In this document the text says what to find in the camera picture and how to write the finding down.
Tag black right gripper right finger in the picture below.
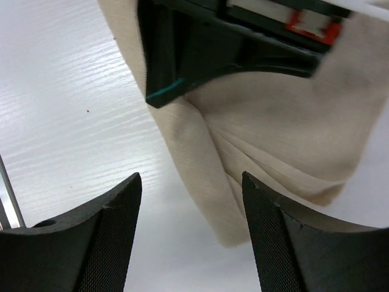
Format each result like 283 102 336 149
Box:
242 172 388 292

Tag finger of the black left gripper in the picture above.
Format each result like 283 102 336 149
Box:
179 18 319 91
137 1 195 108

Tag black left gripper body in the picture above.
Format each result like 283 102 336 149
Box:
152 1 352 54

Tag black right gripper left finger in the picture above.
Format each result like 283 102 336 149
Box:
1 173 142 292

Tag beige cloth napkin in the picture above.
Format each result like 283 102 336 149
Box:
99 1 388 247

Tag aluminium mounting rail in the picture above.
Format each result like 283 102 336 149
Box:
0 158 26 231

